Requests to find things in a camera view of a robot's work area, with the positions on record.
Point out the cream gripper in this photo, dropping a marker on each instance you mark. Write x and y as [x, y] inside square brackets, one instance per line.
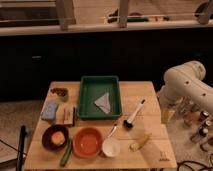
[168, 105]

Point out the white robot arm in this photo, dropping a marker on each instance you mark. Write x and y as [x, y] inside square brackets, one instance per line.
[184, 81]

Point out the green plastic tray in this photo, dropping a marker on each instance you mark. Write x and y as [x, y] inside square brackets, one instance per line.
[93, 87]

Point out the black and white brush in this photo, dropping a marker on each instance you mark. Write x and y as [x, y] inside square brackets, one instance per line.
[128, 123]

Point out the grey folded cloth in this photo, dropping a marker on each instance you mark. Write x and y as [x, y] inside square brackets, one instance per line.
[103, 103]

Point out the orange bowl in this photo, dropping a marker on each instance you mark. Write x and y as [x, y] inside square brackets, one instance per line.
[87, 142]

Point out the wooden block with black edge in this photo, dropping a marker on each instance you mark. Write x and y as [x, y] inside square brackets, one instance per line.
[65, 116]

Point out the small jar of dark berries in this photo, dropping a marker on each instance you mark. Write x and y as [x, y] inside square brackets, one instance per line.
[62, 93]

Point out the green cucumber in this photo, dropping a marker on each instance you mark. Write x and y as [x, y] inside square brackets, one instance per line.
[67, 153]

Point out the orange fruit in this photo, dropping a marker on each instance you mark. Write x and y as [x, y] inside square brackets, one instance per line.
[58, 138]

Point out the dark brown bowl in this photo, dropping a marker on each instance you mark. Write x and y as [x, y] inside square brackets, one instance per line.
[46, 137]

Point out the blue sponge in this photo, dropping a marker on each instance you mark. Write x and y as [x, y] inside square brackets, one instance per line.
[49, 111]

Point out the black stand pole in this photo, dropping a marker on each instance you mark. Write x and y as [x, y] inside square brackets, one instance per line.
[20, 152]

